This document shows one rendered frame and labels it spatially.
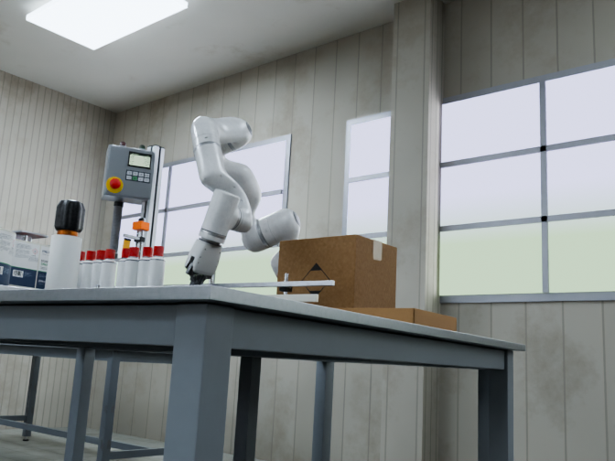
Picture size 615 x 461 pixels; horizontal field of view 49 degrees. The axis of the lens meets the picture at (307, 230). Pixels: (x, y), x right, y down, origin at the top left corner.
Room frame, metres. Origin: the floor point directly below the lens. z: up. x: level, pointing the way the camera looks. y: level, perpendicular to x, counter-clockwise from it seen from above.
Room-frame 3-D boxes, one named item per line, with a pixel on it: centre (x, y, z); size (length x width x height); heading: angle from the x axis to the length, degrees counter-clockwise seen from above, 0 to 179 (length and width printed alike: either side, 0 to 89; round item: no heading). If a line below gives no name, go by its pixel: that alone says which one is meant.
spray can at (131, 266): (2.21, 0.58, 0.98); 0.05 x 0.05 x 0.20
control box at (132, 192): (2.39, 0.67, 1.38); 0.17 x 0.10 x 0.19; 111
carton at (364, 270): (2.14, -0.10, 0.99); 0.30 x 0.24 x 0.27; 52
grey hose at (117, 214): (2.43, 0.71, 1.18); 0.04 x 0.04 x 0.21
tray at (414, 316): (1.70, -0.20, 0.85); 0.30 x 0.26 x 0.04; 56
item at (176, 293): (2.11, 0.58, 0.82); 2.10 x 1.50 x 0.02; 56
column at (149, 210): (2.40, 0.58, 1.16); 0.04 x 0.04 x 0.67; 56
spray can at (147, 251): (2.20, 0.53, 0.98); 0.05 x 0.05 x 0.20
